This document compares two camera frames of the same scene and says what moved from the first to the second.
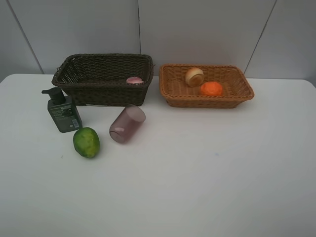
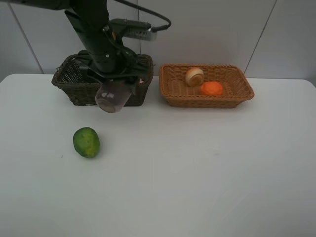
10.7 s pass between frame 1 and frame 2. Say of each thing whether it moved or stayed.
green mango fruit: stayed
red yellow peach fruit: stayed
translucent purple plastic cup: moved
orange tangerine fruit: stayed
